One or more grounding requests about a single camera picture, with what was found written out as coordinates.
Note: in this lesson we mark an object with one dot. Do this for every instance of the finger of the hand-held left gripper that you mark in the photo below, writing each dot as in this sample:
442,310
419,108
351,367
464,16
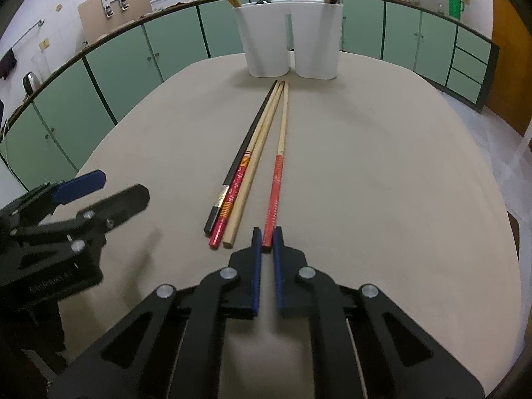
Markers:
81,186
120,203

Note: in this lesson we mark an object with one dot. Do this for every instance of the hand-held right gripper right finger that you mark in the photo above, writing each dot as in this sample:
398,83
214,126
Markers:
277,274

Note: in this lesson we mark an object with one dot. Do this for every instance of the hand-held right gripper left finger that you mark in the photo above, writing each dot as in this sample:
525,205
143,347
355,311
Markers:
257,274

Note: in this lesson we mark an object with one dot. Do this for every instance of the white two-compartment utensil holder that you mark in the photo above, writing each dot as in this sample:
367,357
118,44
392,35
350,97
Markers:
286,37

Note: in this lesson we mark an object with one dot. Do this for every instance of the clear plastic pitcher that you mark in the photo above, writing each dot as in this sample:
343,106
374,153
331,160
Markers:
39,66

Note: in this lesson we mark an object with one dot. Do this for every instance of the green lower kitchen cabinets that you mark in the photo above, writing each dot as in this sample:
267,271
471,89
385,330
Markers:
124,62

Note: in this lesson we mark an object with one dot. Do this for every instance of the dark hanging towel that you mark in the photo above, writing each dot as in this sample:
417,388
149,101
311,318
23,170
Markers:
7,63

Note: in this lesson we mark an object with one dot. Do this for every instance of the metal towel bar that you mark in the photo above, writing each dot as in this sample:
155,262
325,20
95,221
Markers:
29,33

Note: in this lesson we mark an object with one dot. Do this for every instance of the small white and grey device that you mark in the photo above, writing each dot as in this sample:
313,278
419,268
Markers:
114,2

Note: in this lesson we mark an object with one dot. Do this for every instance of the green thermos flask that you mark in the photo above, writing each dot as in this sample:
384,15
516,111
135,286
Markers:
455,4

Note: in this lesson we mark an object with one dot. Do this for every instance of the beige wall socket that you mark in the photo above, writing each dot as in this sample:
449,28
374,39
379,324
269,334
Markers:
44,44

